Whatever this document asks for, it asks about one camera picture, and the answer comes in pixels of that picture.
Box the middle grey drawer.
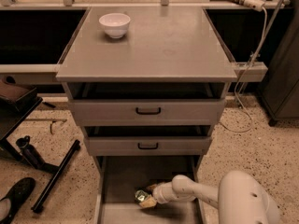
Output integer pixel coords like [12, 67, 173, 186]
[84, 136, 211, 156]

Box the white ceramic bowl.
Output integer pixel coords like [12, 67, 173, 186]
[99, 13, 131, 38]

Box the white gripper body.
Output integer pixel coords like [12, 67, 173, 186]
[152, 182, 174, 204]

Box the dark cabinet at right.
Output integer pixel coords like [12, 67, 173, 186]
[258, 0, 299, 126]

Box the top grey drawer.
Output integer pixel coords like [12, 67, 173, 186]
[69, 99, 224, 126]

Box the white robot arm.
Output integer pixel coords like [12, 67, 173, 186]
[135, 171, 280, 224]

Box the bottom grey drawer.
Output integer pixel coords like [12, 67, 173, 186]
[93, 156, 206, 224]

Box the black shoe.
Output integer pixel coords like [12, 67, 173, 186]
[0, 177, 36, 224]

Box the grey drawer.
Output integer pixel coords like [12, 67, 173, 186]
[69, 99, 224, 126]
[84, 136, 211, 156]
[93, 156, 206, 224]

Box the black metal stand base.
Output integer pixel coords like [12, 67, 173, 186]
[0, 135, 81, 214]

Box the green soda can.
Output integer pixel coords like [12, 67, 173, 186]
[135, 189, 149, 203]

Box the grey metal workbench frame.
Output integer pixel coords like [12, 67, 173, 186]
[0, 0, 293, 86]

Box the dark side table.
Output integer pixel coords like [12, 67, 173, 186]
[0, 77, 42, 140]

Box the white power cable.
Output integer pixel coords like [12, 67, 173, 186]
[219, 7, 269, 133]

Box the grey drawer cabinet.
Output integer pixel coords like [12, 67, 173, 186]
[55, 6, 238, 224]

